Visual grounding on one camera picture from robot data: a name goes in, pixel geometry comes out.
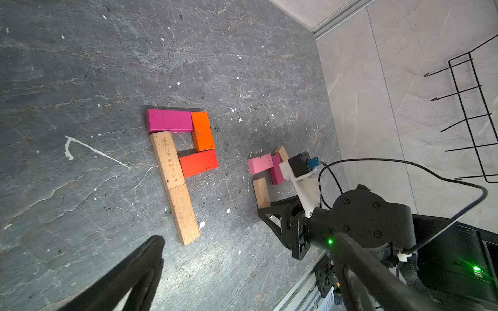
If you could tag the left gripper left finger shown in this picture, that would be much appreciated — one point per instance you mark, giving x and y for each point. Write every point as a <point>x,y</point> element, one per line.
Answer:
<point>137,277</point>

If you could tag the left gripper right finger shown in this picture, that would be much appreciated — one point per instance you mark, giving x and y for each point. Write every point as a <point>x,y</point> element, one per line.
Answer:
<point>362,278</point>

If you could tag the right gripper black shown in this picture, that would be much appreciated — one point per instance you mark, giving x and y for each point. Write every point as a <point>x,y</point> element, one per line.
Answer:
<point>287,219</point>

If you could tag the wooden block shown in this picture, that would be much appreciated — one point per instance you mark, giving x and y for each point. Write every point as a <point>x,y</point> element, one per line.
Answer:
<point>183,212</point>
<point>261,193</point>
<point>282,153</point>
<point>168,160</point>

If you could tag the magenta block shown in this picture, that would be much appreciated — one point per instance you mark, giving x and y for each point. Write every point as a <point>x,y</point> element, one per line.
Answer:
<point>169,120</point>
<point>276,173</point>

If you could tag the light pink block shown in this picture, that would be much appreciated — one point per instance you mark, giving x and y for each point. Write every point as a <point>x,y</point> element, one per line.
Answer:
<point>260,164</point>

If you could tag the red block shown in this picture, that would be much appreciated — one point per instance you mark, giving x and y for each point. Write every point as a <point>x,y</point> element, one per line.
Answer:
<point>198,163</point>

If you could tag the orange block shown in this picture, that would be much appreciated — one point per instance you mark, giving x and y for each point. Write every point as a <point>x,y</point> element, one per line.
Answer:
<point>202,136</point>

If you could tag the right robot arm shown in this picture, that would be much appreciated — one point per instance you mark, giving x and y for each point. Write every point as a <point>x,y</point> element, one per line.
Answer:
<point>381,252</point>

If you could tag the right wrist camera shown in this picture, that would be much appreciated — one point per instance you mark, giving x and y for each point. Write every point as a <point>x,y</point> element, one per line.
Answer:
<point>301,171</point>

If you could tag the black wire hook rack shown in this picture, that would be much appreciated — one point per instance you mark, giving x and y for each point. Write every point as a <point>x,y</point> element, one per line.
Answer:
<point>467,59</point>

